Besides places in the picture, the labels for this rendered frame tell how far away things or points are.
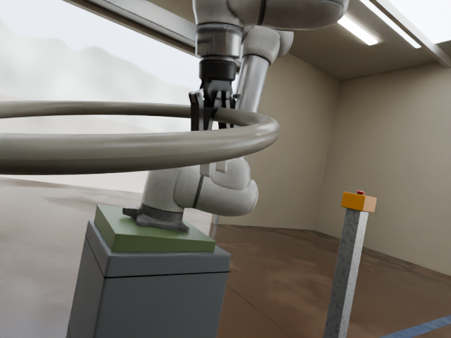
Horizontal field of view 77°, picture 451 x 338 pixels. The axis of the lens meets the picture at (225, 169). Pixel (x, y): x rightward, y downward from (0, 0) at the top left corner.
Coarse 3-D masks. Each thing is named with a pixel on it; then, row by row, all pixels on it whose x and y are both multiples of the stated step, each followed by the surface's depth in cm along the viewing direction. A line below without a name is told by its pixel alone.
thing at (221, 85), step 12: (204, 60) 54; (216, 60) 53; (228, 60) 54; (204, 72) 55; (216, 72) 54; (228, 72) 54; (204, 84) 55; (216, 84) 56; (228, 84) 59; (204, 96) 57
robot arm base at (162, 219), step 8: (128, 208) 96; (136, 208) 97; (144, 208) 96; (152, 208) 94; (136, 216) 96; (144, 216) 94; (152, 216) 94; (160, 216) 94; (168, 216) 95; (176, 216) 97; (136, 224) 90; (144, 224) 91; (152, 224) 92; (160, 224) 93; (168, 224) 95; (176, 224) 96; (184, 224) 99
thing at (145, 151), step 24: (216, 120) 58; (240, 120) 51; (264, 120) 38; (0, 144) 19; (24, 144) 19; (48, 144) 19; (72, 144) 20; (96, 144) 20; (120, 144) 20; (144, 144) 21; (168, 144) 22; (192, 144) 23; (216, 144) 24; (240, 144) 26; (264, 144) 30; (0, 168) 19; (24, 168) 19; (48, 168) 19; (72, 168) 20; (96, 168) 20; (120, 168) 21; (144, 168) 22; (168, 168) 23
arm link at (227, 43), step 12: (204, 24) 52; (216, 24) 51; (204, 36) 52; (216, 36) 51; (228, 36) 52; (240, 36) 54; (204, 48) 53; (216, 48) 52; (228, 48) 52; (240, 48) 55
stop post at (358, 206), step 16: (352, 208) 143; (368, 208) 142; (352, 224) 144; (352, 240) 142; (352, 256) 142; (336, 272) 147; (352, 272) 143; (336, 288) 145; (352, 288) 144; (336, 304) 144; (336, 320) 143; (336, 336) 142
